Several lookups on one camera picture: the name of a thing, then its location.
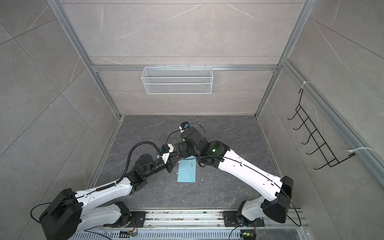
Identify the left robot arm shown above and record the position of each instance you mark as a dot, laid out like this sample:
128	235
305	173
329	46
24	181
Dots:
71	212

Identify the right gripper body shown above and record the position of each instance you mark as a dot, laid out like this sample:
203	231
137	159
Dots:
182	148

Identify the black wire hook rack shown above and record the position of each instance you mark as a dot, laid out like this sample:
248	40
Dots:
316	137

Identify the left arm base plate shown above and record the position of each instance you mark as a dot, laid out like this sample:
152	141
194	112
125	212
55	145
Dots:
135	219

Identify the white wire mesh basket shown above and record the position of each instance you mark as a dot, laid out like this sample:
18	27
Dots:
177	80

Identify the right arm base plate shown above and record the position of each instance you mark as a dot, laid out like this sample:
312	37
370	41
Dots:
232	220

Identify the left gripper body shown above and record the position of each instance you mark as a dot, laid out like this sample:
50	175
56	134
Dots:
169	165

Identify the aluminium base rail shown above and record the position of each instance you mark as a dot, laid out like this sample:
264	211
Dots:
201	225

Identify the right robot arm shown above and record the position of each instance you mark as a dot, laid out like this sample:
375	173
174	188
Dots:
276	193

